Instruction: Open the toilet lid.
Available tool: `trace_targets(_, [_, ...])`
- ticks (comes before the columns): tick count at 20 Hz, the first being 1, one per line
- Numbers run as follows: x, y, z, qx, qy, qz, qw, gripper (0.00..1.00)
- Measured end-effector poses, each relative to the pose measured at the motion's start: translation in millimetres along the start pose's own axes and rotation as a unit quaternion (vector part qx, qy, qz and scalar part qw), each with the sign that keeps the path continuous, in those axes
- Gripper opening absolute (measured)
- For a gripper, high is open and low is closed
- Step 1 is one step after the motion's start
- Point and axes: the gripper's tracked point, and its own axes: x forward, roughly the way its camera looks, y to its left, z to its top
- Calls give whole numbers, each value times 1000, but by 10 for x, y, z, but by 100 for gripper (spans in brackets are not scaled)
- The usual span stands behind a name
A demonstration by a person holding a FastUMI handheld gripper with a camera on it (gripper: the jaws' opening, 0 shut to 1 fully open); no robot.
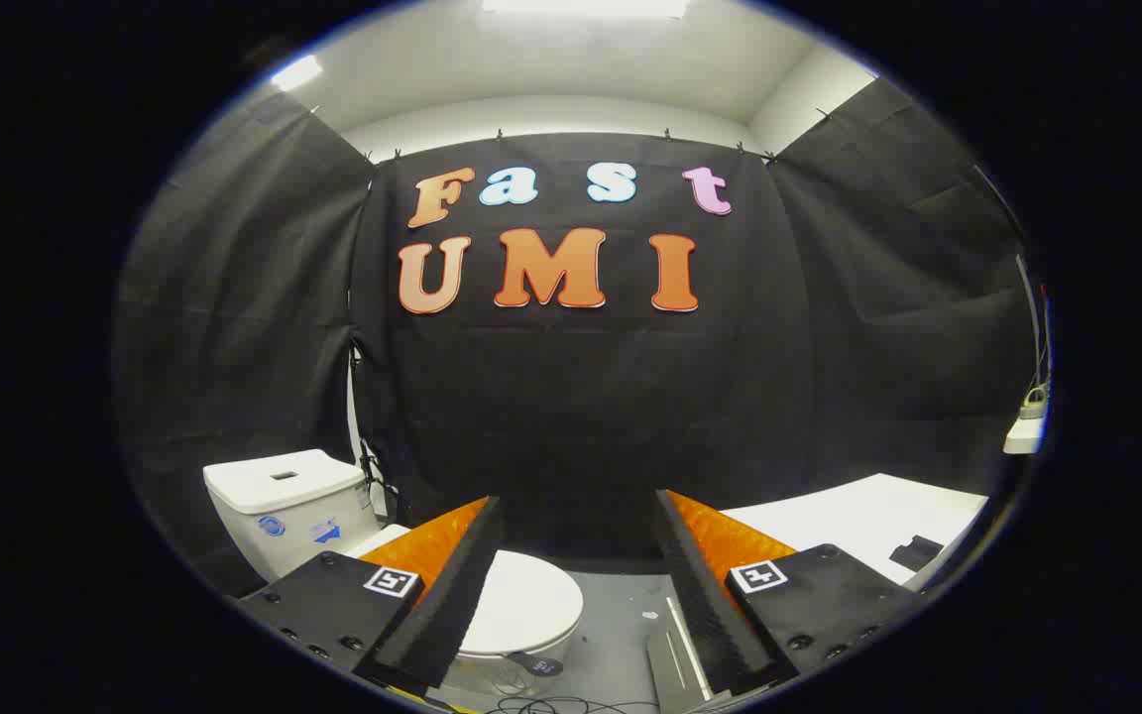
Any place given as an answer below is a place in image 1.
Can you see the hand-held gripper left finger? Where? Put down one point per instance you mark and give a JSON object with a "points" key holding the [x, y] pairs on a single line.
{"points": [[452, 605]]}

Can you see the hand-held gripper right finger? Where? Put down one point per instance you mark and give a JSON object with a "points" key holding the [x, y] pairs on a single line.
{"points": [[705, 605]]}

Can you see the white toilet lid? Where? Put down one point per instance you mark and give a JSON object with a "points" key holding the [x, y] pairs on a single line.
{"points": [[531, 605]]}

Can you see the white drawer cabinet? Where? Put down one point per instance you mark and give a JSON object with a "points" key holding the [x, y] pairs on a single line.
{"points": [[858, 516]]}

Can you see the small black object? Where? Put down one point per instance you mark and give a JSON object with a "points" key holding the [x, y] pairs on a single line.
{"points": [[916, 553]]}

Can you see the rectangular ceiling light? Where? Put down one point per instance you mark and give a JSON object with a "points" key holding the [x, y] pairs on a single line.
{"points": [[296, 72]]}

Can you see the white wall shelf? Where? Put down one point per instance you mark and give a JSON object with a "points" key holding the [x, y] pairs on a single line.
{"points": [[1023, 434]]}

